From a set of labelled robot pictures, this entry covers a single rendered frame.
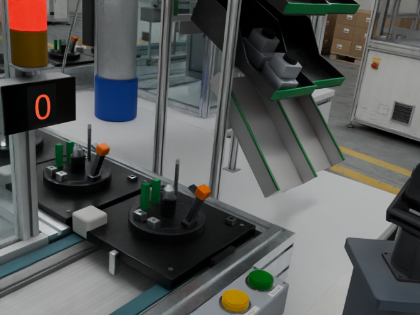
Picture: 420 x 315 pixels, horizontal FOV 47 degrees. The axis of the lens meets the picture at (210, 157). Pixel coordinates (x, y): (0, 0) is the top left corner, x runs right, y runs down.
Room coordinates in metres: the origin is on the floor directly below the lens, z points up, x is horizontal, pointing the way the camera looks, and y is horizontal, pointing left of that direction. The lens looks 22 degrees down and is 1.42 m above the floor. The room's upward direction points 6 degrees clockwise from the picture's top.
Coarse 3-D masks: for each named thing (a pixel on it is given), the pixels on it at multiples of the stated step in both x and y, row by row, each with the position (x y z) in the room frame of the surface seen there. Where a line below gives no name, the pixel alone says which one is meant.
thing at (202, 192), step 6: (192, 186) 0.74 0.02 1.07; (198, 186) 0.73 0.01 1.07; (204, 186) 0.73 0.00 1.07; (192, 192) 0.74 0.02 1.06; (198, 192) 0.73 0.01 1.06; (204, 192) 0.72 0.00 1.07; (210, 192) 0.73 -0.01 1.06; (198, 198) 0.73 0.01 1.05; (204, 198) 0.72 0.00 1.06; (192, 204) 0.73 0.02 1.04; (198, 204) 0.73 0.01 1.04; (192, 210) 0.73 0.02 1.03; (198, 210) 0.74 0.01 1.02; (186, 216) 0.74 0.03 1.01; (192, 216) 0.73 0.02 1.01
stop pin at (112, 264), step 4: (112, 252) 0.67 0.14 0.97; (116, 252) 0.67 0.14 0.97; (112, 256) 0.67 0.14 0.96; (116, 256) 0.67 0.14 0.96; (112, 260) 0.67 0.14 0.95; (116, 260) 0.67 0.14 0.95; (112, 264) 0.67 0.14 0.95; (116, 264) 0.67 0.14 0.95; (112, 268) 0.67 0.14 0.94; (116, 268) 0.67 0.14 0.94; (112, 272) 0.67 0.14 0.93; (116, 272) 0.67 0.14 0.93
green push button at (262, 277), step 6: (258, 270) 0.66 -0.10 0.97; (252, 276) 0.64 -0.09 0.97; (258, 276) 0.64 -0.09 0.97; (264, 276) 0.64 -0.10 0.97; (270, 276) 0.64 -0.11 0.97; (252, 282) 0.62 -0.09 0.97; (258, 282) 0.62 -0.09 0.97; (264, 282) 0.62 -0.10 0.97; (270, 282) 0.63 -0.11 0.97; (258, 288) 0.62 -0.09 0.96; (264, 288) 0.62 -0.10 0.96
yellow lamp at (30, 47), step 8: (16, 32) 0.67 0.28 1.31; (24, 32) 0.67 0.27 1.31; (32, 32) 0.67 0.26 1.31; (40, 32) 0.68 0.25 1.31; (16, 40) 0.67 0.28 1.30; (24, 40) 0.67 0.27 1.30; (32, 40) 0.67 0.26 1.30; (40, 40) 0.68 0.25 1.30; (16, 48) 0.67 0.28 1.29; (24, 48) 0.67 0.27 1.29; (32, 48) 0.67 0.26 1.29; (40, 48) 0.68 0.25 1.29; (16, 56) 0.67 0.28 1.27; (24, 56) 0.67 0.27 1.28; (32, 56) 0.67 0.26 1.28; (40, 56) 0.68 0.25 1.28; (16, 64) 0.67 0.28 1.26; (24, 64) 0.67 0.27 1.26; (32, 64) 0.67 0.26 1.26; (40, 64) 0.68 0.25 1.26
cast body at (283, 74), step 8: (272, 56) 0.95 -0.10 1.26; (280, 56) 0.94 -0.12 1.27; (288, 56) 0.93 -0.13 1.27; (296, 56) 0.95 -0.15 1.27; (264, 64) 0.99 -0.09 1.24; (272, 64) 0.95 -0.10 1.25; (280, 64) 0.93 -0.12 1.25; (288, 64) 0.92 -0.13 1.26; (296, 64) 0.94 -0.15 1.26; (264, 72) 0.96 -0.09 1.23; (272, 72) 0.94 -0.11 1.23; (280, 72) 0.92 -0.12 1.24; (288, 72) 0.93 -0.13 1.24; (296, 72) 0.94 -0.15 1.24; (272, 80) 0.94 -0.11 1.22; (280, 80) 0.92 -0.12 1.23; (288, 80) 0.93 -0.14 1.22; (280, 88) 0.92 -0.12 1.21; (288, 88) 0.93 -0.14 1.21
